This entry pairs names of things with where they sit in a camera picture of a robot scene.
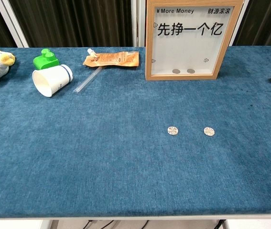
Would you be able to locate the orange drink pouch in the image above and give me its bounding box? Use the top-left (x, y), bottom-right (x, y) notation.
top-left (82, 48), bottom-right (140, 69)

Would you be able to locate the blue table cloth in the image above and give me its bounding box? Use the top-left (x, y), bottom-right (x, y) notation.
top-left (0, 46), bottom-right (271, 219)

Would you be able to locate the clear plastic straw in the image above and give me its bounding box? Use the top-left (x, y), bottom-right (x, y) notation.
top-left (73, 66), bottom-right (102, 94)

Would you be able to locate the white paper cup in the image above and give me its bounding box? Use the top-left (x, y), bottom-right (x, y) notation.
top-left (32, 63), bottom-right (74, 98)

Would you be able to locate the green toy block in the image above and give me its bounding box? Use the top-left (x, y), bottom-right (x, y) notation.
top-left (33, 48), bottom-right (61, 71)

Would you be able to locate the wooden frame coin bank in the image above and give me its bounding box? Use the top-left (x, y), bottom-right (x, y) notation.
top-left (145, 0), bottom-right (244, 81)

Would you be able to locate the white metal frame post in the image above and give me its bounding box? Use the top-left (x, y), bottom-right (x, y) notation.
top-left (130, 0), bottom-right (147, 47)
top-left (0, 0), bottom-right (30, 48)

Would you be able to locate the black cable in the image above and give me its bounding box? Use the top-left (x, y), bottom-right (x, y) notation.
top-left (213, 219), bottom-right (226, 229)

